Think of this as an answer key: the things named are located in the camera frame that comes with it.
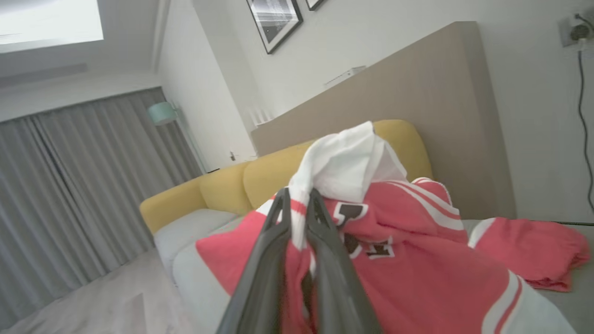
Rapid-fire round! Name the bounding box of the medium grey sofa seat cushion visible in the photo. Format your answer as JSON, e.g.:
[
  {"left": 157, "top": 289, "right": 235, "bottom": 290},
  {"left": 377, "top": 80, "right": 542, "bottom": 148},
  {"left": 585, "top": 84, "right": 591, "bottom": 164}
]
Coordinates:
[{"left": 172, "top": 216, "right": 260, "bottom": 334}]

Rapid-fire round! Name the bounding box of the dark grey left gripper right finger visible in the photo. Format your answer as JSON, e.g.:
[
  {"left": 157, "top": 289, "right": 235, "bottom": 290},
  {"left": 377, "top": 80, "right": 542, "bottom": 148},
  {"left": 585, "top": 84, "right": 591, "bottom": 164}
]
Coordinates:
[{"left": 305, "top": 189, "right": 382, "bottom": 334}]

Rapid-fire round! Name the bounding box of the white router box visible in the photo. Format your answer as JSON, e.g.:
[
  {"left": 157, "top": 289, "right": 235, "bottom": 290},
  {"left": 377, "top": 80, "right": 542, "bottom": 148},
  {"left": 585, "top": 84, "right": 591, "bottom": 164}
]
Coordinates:
[{"left": 323, "top": 65, "right": 368, "bottom": 89}]

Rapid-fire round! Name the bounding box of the white slatted railing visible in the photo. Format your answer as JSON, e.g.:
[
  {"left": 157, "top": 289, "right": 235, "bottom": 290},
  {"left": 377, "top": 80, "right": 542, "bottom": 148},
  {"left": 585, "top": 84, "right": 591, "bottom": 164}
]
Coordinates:
[{"left": 248, "top": 105, "right": 276, "bottom": 128}]

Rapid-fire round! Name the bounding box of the white wall socket with plug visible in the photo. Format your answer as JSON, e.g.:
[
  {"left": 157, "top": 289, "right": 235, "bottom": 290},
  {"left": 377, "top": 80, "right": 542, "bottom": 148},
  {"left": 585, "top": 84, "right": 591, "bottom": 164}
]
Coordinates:
[{"left": 558, "top": 13, "right": 594, "bottom": 48}]

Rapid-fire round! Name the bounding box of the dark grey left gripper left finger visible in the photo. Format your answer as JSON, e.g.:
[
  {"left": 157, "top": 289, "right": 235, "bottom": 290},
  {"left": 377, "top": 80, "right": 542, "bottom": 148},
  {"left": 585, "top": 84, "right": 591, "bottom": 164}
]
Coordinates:
[{"left": 217, "top": 187, "right": 292, "bottom": 334}]

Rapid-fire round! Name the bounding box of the large black framed picture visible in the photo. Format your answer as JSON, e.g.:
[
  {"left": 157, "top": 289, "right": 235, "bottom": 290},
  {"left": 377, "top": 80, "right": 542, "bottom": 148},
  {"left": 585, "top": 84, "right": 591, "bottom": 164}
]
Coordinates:
[{"left": 245, "top": 0, "right": 304, "bottom": 55}]

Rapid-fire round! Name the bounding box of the grey pleated curtain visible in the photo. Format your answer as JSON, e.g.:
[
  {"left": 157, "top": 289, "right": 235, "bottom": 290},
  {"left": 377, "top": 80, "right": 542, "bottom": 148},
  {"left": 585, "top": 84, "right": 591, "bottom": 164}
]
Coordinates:
[
  {"left": 0, "top": 115, "right": 90, "bottom": 328},
  {"left": 33, "top": 87, "right": 203, "bottom": 289}
]

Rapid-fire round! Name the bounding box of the bright ceiling light panel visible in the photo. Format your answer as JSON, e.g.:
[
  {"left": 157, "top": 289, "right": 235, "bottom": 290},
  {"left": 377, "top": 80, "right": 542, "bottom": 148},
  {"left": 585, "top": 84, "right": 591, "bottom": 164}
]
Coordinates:
[{"left": 0, "top": 0, "right": 104, "bottom": 46}]

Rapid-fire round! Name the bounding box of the narrow yellow sofa backrest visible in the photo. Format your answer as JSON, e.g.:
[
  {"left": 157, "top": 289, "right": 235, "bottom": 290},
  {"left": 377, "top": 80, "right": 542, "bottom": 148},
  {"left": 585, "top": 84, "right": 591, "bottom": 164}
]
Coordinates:
[{"left": 199, "top": 162, "right": 254, "bottom": 217}]

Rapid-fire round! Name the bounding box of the yellow sofa end backrest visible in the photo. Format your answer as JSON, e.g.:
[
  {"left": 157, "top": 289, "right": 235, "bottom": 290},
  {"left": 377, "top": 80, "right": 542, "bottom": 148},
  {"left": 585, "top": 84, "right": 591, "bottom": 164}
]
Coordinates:
[{"left": 139, "top": 178, "right": 208, "bottom": 236}]

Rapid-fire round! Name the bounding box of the teal shade floor lamp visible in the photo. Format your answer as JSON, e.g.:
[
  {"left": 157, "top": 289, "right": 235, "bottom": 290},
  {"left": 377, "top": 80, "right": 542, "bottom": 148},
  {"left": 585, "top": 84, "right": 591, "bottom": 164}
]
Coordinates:
[{"left": 147, "top": 101, "right": 208, "bottom": 173}]

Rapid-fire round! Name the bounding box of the red white hooded sweatshirt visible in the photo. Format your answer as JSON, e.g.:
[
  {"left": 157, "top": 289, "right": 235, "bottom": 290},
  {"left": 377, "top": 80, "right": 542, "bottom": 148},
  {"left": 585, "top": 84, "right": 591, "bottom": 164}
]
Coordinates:
[{"left": 195, "top": 121, "right": 591, "bottom": 334}]

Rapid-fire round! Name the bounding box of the small grey sofa seat cushion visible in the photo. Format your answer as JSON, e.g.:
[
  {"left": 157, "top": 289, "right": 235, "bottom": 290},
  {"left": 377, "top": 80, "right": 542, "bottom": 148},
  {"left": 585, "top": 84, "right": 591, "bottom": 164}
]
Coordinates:
[{"left": 153, "top": 208, "right": 243, "bottom": 275}]

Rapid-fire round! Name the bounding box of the black power cable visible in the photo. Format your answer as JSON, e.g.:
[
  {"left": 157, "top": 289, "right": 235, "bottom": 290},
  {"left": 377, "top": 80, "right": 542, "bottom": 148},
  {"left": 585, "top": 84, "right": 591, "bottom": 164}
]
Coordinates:
[{"left": 576, "top": 46, "right": 594, "bottom": 215}]

